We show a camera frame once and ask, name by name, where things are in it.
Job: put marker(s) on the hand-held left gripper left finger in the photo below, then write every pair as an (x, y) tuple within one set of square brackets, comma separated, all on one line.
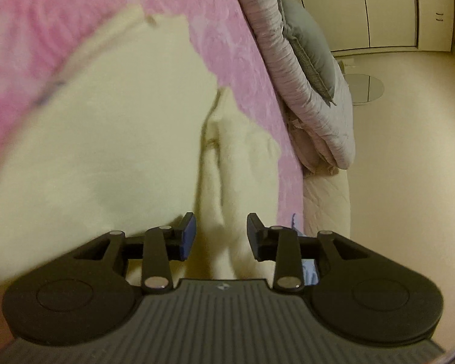
[(189, 235)]

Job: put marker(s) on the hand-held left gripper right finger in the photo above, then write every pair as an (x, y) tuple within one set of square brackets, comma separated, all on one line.
[(253, 235)]

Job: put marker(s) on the cream striped sweater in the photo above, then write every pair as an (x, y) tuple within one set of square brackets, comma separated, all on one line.
[(117, 140)]

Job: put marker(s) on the light blue garment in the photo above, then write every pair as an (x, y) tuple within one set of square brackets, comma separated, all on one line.
[(310, 271)]

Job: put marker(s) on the cream headboard cushion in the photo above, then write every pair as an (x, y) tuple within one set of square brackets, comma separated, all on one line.
[(326, 204)]

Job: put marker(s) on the beige folded blanket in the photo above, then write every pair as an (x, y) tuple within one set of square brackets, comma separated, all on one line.
[(307, 148)]

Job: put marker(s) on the striped folded quilt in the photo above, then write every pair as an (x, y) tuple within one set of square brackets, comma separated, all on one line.
[(326, 129)]

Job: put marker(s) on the oval mirror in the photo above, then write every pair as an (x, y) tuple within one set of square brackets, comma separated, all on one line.
[(364, 89)]

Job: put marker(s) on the grey pillow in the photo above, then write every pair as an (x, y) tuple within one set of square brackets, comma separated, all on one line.
[(311, 34)]

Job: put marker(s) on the pink floral blanket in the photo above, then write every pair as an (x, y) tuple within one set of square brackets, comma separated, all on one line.
[(231, 26)]

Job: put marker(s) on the cream wardrobe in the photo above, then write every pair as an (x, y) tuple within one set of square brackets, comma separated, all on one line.
[(390, 7)]

